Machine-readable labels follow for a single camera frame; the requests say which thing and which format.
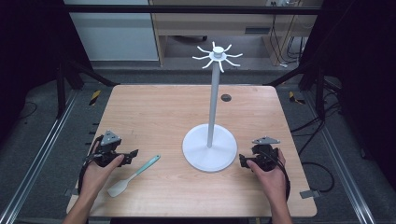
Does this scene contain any aluminium floor rail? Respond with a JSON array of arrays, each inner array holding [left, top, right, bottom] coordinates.
[[302, 89, 378, 224], [0, 89, 79, 224]]

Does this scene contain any person's left hand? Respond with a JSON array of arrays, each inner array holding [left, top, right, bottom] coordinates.
[[78, 154, 125, 200]]

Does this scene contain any light wooden desk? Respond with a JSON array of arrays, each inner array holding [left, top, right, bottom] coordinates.
[[148, 0, 323, 67]]

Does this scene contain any teal-handled white spatula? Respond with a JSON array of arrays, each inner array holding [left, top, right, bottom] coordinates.
[[106, 154, 162, 199]]

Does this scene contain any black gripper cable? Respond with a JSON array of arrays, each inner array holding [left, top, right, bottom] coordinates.
[[269, 150, 292, 202], [77, 153, 96, 195]]

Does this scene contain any black floor cable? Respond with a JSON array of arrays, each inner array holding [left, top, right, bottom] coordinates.
[[290, 101, 342, 194]]

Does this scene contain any black metal crossbar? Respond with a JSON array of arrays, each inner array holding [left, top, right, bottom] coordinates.
[[64, 4, 322, 16]]

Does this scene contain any white hook stand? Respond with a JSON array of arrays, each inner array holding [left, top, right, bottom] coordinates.
[[181, 41, 244, 174]]

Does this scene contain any white cabinet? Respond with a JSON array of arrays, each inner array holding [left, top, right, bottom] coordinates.
[[64, 0, 160, 63]]

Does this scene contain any person's right hand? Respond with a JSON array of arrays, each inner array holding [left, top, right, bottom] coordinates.
[[246, 147, 290, 207]]

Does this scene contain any hanging black cables bundle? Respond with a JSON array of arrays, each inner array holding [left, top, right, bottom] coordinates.
[[268, 12, 311, 69]]

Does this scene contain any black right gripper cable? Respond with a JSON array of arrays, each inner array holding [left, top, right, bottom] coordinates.
[[269, 150, 292, 202]]

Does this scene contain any grey metal bracket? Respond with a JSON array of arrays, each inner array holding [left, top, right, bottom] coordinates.
[[299, 189, 321, 200]]

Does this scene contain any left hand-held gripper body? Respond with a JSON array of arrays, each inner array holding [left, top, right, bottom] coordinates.
[[84, 130, 126, 168]]

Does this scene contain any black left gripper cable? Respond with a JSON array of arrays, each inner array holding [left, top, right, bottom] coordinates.
[[77, 153, 96, 195]]

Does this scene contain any black metal stand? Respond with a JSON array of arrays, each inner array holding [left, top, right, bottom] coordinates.
[[263, 59, 329, 123], [55, 59, 120, 119]]

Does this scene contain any yellow-black tape strip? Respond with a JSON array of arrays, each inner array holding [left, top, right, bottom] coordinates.
[[288, 91, 306, 105], [89, 89, 103, 107]]

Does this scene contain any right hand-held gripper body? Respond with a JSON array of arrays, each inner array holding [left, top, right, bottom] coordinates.
[[247, 135, 281, 173]]

